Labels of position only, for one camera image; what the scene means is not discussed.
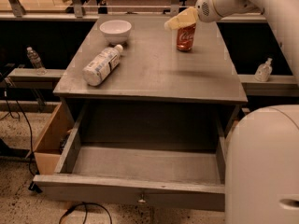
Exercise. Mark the clear sanitizer bottle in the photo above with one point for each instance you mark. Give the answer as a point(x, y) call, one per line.
point(264, 71)

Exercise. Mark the open grey drawer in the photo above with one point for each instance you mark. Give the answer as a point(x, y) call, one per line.
point(171, 152)

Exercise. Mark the white plastic bottle blue label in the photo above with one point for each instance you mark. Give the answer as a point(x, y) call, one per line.
point(102, 65)

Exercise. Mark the red coke can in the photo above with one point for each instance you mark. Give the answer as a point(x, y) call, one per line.
point(185, 37)

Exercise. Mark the grey cabinet table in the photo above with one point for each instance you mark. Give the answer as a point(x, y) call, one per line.
point(156, 95)

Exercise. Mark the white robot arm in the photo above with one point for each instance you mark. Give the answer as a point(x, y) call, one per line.
point(262, 165)

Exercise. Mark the clear water bottle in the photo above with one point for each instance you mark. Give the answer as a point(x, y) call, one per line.
point(36, 61)

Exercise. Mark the white ceramic bowl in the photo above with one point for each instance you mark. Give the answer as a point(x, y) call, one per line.
point(116, 31)

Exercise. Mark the cardboard box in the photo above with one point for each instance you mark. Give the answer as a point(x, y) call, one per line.
point(47, 146)

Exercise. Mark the metal drawer knob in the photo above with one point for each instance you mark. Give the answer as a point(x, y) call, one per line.
point(142, 200)

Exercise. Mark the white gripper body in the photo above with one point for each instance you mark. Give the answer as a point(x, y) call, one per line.
point(206, 7)

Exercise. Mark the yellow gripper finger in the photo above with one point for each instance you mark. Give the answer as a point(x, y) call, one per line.
point(185, 18)

